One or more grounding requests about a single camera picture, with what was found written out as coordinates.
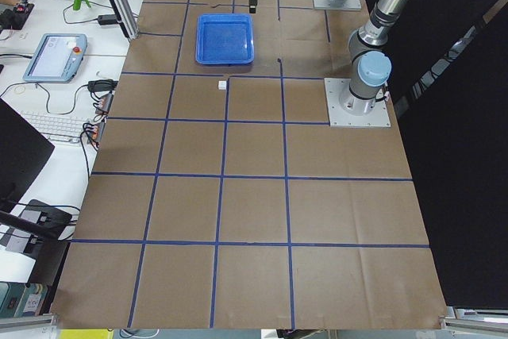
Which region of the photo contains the blue plastic tray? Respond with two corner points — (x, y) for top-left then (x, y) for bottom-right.
(195, 13), (255, 65)

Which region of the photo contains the white keyboard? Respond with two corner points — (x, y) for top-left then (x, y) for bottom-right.
(20, 111), (97, 144)

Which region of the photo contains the black monitor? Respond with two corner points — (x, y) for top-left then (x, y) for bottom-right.
(0, 100), (55, 212)

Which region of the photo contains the upper usb hub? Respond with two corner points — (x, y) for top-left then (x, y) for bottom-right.
(94, 93), (114, 115)

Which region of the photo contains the lower usb hub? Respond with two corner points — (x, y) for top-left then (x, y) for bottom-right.
(83, 121), (106, 147)

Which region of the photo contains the brown paper table cover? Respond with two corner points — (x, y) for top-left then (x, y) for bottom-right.
(52, 0), (445, 329)

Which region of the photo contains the black power adapter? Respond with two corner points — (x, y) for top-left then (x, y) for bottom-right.
(97, 14), (117, 25)

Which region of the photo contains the black monitor stand base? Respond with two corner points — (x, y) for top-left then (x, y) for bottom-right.
(19, 199), (72, 239)

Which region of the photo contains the black device with red parts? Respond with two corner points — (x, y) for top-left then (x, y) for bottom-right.
(1, 3), (34, 30)

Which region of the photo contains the teach pendant tablet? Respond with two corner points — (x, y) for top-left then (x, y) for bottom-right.
(23, 33), (87, 83)

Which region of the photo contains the usb hub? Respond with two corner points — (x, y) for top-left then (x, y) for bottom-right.
(83, 121), (106, 147)
(94, 93), (114, 115)

